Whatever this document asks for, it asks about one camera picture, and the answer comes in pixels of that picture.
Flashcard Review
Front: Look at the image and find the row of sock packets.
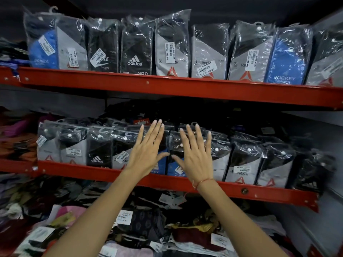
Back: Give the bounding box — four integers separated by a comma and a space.
23, 6, 343, 87
36, 117, 337, 195

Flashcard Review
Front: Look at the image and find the red thread bracelet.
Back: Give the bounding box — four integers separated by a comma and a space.
191, 178, 215, 191

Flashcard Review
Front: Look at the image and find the person's left hand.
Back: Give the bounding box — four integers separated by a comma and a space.
125, 119, 171, 182

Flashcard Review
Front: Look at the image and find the person's right forearm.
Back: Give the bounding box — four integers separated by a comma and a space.
196, 179, 288, 257

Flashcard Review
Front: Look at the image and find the red metal shelf board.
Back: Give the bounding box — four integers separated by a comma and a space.
0, 158, 320, 213
0, 66, 343, 110

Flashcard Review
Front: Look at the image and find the pile of tagged garments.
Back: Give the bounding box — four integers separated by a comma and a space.
0, 172, 298, 257

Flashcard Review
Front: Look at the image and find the person's right hand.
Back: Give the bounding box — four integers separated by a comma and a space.
171, 124, 215, 189

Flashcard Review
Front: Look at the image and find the person's left forearm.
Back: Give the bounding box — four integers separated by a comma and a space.
43, 171, 147, 257

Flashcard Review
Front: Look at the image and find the stack of colourful folded clothes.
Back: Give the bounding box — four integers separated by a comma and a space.
0, 106, 54, 163

